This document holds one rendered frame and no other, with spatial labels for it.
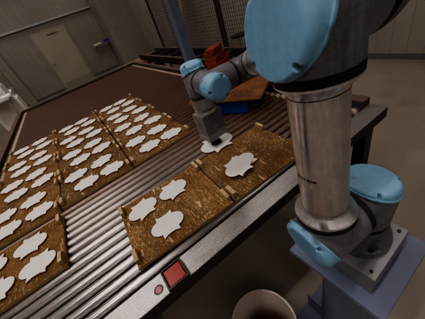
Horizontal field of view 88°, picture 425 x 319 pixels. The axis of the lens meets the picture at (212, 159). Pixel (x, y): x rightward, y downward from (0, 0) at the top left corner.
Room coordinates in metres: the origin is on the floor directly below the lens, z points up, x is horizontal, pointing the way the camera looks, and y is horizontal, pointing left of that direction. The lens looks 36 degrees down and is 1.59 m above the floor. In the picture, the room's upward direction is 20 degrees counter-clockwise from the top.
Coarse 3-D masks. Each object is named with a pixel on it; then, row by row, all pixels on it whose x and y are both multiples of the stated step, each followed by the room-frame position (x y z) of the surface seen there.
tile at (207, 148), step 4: (220, 136) 0.76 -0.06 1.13; (224, 136) 0.75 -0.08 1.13; (228, 136) 0.74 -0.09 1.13; (224, 140) 0.72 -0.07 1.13; (228, 140) 0.71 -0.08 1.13; (204, 144) 0.74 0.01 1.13; (208, 144) 0.73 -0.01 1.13; (220, 144) 0.70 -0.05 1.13; (224, 144) 0.69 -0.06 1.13; (228, 144) 0.68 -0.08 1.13; (232, 144) 0.68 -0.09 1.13; (204, 148) 0.72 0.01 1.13; (208, 148) 0.71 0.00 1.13; (212, 148) 0.70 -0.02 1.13; (216, 148) 0.69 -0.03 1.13; (220, 148) 0.68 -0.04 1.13; (224, 148) 0.68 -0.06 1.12; (204, 152) 0.69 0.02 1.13; (208, 152) 0.68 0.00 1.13; (212, 152) 0.68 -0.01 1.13; (216, 152) 0.67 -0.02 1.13
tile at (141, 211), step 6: (150, 198) 0.77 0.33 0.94; (138, 204) 0.76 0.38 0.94; (144, 204) 0.75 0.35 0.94; (150, 204) 0.73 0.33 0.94; (132, 210) 0.74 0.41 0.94; (138, 210) 0.73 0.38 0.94; (144, 210) 0.71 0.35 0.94; (150, 210) 0.70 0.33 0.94; (132, 216) 0.70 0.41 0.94; (138, 216) 0.69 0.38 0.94; (144, 216) 0.67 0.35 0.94
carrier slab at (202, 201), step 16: (176, 176) 0.87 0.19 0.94; (192, 176) 0.83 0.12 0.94; (160, 192) 0.80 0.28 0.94; (192, 192) 0.72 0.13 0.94; (208, 192) 0.69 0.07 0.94; (128, 208) 0.77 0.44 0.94; (160, 208) 0.70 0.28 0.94; (176, 208) 0.66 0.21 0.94; (192, 208) 0.63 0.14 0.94; (208, 208) 0.60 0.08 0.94; (224, 208) 0.57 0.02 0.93; (128, 224) 0.67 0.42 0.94; (144, 224) 0.64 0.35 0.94; (192, 224) 0.55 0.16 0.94; (144, 240) 0.56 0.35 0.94; (160, 240) 0.54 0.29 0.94; (176, 240) 0.51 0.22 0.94; (144, 256) 0.49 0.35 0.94; (160, 256) 0.48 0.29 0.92
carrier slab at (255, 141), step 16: (256, 128) 1.02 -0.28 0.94; (240, 144) 0.94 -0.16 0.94; (256, 144) 0.89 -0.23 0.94; (272, 144) 0.84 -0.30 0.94; (288, 144) 0.80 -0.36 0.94; (208, 160) 0.90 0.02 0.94; (224, 160) 0.86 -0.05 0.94; (272, 160) 0.74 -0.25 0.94; (288, 160) 0.70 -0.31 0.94; (208, 176) 0.80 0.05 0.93; (224, 176) 0.75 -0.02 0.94; (240, 176) 0.71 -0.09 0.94; (256, 176) 0.68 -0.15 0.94; (272, 176) 0.66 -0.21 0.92; (240, 192) 0.62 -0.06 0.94
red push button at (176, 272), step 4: (176, 264) 0.43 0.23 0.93; (168, 268) 0.42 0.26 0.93; (172, 268) 0.42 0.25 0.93; (176, 268) 0.41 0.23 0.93; (180, 268) 0.41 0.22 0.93; (164, 272) 0.41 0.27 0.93; (168, 272) 0.41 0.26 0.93; (172, 272) 0.40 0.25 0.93; (176, 272) 0.40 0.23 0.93; (180, 272) 0.39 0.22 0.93; (184, 272) 0.39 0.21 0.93; (164, 276) 0.40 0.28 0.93; (168, 276) 0.40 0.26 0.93; (172, 276) 0.39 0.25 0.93; (176, 276) 0.39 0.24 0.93; (180, 276) 0.38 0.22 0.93; (168, 280) 0.38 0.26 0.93; (172, 280) 0.38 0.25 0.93; (176, 280) 0.37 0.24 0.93; (172, 284) 0.37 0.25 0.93
